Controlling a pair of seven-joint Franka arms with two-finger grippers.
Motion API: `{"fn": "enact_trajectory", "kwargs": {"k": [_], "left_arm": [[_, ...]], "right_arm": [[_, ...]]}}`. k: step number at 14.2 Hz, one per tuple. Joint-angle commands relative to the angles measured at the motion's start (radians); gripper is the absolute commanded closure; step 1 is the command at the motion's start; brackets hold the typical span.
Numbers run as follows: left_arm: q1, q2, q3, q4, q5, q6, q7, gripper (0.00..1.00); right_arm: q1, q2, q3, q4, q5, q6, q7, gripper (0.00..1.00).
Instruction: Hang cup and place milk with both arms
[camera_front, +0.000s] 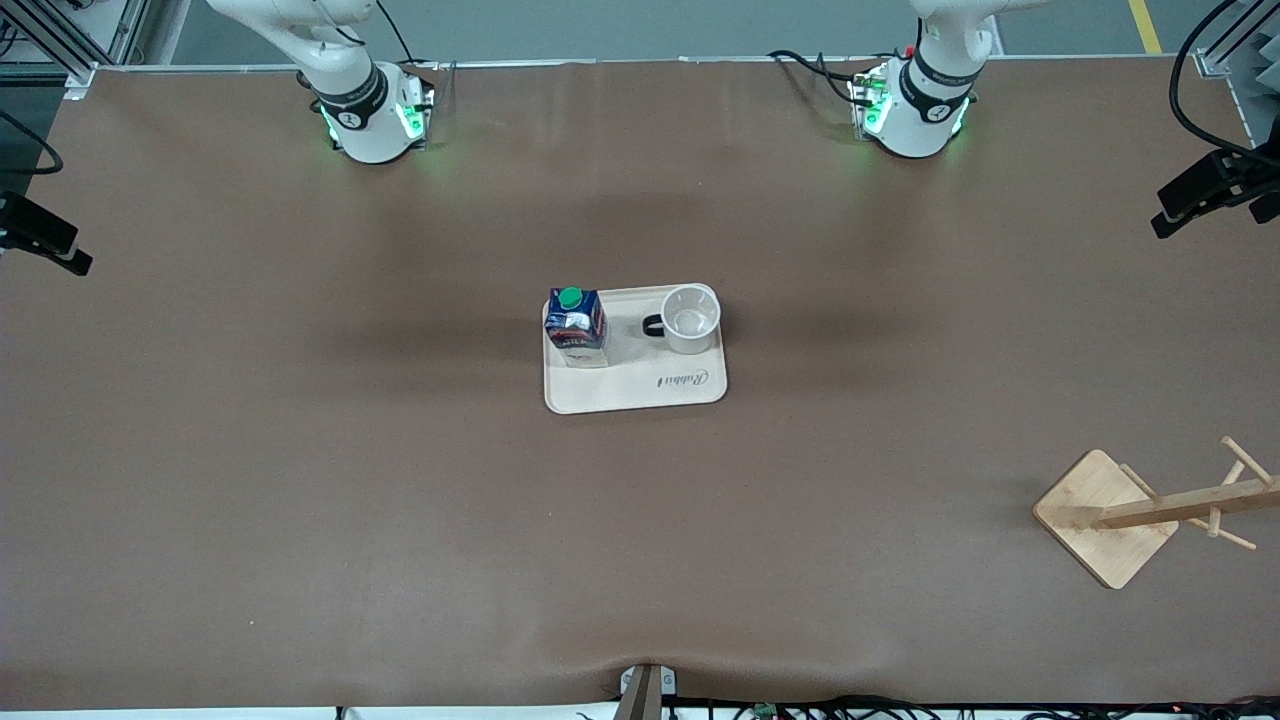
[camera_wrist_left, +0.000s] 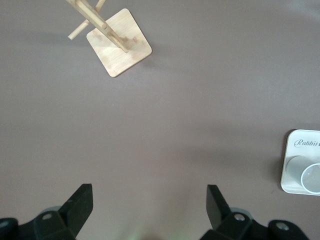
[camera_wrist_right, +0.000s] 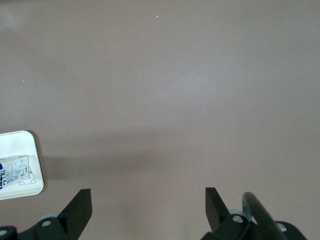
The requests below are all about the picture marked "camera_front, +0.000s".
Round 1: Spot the black base cable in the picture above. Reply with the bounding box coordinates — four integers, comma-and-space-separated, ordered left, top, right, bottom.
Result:
375, 0, 441, 73
768, 50, 873, 107

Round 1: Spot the blue milk carton green cap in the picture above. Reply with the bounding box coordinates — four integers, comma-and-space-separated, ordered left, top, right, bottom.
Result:
545, 287, 609, 369

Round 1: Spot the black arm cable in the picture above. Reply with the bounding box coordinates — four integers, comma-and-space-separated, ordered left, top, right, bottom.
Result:
0, 108, 64, 176
1170, 0, 1280, 161

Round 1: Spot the cream rectangular serving tray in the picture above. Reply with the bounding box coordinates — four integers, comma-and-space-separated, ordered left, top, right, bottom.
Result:
542, 283, 729, 416

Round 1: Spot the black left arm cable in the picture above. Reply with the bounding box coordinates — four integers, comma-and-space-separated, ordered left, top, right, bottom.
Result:
1170, 0, 1280, 161

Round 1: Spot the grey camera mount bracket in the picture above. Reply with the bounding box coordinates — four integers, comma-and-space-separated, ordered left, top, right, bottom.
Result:
618, 664, 678, 720

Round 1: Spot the aluminium frame post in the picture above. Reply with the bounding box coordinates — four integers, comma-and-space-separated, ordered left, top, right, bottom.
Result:
1195, 0, 1280, 81
0, 0, 151, 101

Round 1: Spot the wooden cup rack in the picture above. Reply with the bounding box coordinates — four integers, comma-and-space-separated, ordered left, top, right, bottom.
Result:
1032, 436, 1280, 590

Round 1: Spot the white mug black handle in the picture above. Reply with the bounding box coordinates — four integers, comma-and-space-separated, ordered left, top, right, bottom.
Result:
641, 284, 722, 355

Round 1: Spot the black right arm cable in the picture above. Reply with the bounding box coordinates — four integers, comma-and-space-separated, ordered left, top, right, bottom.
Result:
0, 108, 64, 176

